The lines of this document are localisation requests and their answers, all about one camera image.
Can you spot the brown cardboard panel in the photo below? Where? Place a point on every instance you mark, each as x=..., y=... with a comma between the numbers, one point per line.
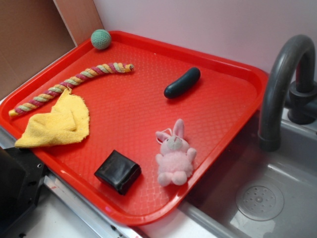
x=35, y=33

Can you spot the grey toy faucet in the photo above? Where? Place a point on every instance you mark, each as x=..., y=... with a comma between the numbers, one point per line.
x=291, y=85

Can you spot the grey toy sink basin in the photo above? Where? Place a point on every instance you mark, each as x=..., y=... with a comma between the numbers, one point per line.
x=250, y=193

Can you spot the red plastic tray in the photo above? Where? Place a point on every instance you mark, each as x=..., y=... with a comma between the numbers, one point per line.
x=126, y=110

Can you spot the yellow cloth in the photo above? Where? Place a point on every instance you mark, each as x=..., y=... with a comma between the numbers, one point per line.
x=67, y=123

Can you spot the green textured ball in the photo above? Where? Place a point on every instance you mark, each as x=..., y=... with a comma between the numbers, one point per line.
x=101, y=39

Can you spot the black square block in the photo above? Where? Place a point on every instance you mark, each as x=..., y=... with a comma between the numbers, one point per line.
x=119, y=172

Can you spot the dark green toy cucumber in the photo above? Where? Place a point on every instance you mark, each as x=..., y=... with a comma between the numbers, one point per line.
x=182, y=84

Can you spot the multicolored twisted rope toy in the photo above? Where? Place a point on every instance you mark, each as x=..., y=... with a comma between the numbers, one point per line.
x=70, y=83

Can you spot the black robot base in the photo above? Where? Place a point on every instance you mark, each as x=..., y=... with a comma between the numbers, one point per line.
x=21, y=177

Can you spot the pink plush bunny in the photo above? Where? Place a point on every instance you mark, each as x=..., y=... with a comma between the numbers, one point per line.
x=176, y=156

